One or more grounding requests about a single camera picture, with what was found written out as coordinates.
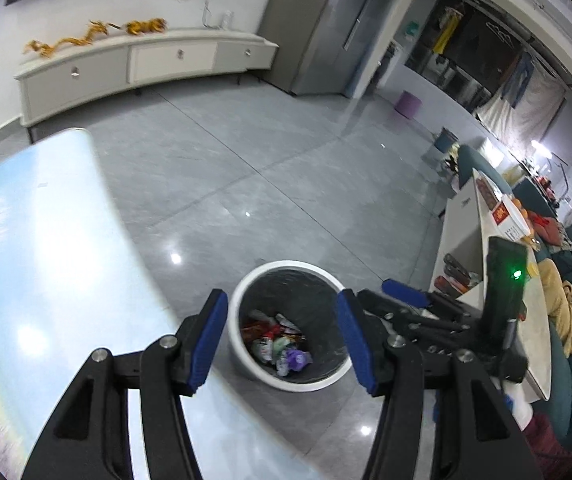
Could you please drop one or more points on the yellow hanging garment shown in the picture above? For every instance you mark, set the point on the yellow hanging garment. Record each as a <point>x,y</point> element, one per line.
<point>444,32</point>

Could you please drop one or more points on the small white device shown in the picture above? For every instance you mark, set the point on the small white device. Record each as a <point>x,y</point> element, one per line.
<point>225,19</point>

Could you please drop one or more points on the person's right forearm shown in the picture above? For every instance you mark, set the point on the person's right forearm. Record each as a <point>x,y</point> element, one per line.
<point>545,440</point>

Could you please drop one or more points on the golden tiger figurine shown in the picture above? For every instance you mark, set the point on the golden tiger figurine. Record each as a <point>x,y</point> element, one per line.
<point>146,26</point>

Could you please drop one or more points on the grey refrigerator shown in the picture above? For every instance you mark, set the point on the grey refrigerator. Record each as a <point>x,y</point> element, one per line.
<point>326,30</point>

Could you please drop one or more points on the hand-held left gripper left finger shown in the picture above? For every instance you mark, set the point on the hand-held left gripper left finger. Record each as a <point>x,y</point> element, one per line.
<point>208,340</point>

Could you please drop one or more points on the small grey bin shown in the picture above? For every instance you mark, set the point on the small grey bin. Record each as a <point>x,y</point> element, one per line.
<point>445,141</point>

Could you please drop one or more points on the hanging white sheet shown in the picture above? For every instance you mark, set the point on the hanging white sheet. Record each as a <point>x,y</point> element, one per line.
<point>525,110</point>

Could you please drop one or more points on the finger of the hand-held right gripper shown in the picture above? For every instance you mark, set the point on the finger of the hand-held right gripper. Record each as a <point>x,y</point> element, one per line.
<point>405,291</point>
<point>430,332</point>

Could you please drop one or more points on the red and white box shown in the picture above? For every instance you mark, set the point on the red and white box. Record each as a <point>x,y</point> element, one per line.
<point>510,220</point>

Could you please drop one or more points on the white trash bin black liner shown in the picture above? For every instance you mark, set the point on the white trash bin black liner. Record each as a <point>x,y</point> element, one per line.
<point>241,355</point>

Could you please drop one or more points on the large dark red snack packet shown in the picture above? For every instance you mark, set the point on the large dark red snack packet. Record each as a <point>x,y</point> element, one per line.
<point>261,327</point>

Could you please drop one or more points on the white coffee table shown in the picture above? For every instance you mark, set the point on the white coffee table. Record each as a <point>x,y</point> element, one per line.
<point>460,230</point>

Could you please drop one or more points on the golden dragon figurine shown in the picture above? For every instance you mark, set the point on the golden dragon figurine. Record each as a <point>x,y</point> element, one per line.
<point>66,42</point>

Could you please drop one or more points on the hanging blue garment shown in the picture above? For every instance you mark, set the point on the hanging blue garment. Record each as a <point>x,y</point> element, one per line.
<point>519,80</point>

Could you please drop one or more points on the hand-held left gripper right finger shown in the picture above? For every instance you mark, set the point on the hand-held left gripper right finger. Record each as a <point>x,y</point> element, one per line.
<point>355,345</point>

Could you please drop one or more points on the white television cabinet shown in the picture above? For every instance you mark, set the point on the white television cabinet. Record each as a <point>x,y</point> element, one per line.
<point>101,72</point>

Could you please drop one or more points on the purple stool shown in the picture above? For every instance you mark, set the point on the purple stool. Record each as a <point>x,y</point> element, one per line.
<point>408,105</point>

